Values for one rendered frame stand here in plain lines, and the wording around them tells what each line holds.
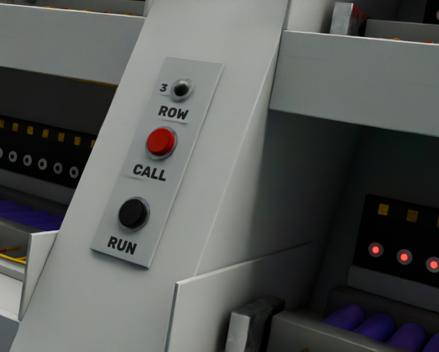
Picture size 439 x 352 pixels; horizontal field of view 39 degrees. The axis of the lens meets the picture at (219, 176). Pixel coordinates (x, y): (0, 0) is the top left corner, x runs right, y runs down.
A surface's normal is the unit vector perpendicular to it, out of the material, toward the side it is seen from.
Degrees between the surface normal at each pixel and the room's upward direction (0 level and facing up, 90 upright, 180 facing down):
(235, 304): 90
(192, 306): 90
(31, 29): 111
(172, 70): 90
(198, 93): 90
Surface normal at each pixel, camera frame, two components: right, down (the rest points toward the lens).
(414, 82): -0.47, 0.01
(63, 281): -0.39, -0.34
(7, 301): 0.17, -0.98
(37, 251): 0.86, 0.19
